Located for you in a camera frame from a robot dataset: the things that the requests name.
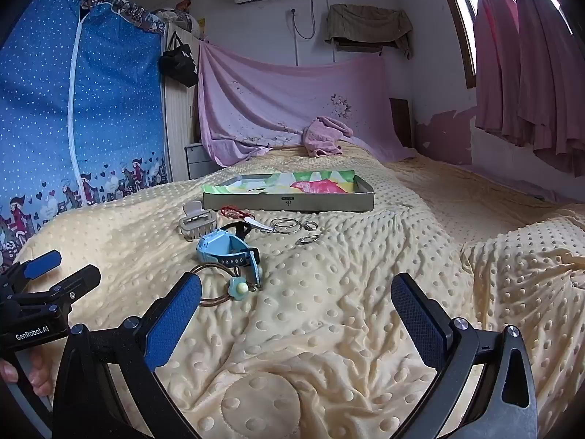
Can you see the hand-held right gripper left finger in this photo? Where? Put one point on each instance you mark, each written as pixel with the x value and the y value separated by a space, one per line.
pixel 173 320

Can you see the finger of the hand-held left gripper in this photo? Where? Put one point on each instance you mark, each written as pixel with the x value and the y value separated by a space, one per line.
pixel 77 281
pixel 42 264

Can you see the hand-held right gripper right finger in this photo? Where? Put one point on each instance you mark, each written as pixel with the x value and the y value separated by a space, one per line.
pixel 416 320

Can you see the blue smartwatch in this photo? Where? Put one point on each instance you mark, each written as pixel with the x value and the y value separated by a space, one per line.
pixel 215 247

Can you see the beige hair claw clip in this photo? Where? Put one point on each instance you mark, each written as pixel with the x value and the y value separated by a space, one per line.
pixel 196 226

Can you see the white hair clip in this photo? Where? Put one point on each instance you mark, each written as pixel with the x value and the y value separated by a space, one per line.
pixel 256 222

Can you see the cardboard box with colourful lining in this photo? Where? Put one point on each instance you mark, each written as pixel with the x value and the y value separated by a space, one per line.
pixel 320 201

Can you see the person's left hand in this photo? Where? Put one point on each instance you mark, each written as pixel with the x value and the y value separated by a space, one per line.
pixel 39 375

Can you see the small silver hoop earring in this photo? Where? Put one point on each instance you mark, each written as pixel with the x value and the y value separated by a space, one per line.
pixel 307 237
pixel 311 222

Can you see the grey drawer unit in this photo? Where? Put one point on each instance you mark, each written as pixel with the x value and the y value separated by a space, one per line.
pixel 196 160

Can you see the blue dotted fabric wardrobe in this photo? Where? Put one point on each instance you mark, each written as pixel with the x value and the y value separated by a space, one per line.
pixel 114 100

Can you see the wooden cabinet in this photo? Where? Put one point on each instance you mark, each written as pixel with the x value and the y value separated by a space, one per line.
pixel 180 123

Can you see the dark wooden board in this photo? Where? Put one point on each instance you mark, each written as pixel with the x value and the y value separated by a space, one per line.
pixel 402 121

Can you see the pink towel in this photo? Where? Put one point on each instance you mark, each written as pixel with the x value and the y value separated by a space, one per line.
pixel 324 135

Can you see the black bag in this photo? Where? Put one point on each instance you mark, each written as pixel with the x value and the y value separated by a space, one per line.
pixel 178 66

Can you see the pink bed sheet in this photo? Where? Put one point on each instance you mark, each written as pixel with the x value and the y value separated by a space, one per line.
pixel 274 96

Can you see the pink curtains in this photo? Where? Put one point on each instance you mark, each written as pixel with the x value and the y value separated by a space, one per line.
pixel 516 77

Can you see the patterned cloth bundle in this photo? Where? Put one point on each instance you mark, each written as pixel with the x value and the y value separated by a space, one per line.
pixel 178 18

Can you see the olive cloth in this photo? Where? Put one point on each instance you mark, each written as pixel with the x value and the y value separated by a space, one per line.
pixel 365 23

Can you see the wooden window frame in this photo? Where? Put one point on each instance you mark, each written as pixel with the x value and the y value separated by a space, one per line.
pixel 467 55

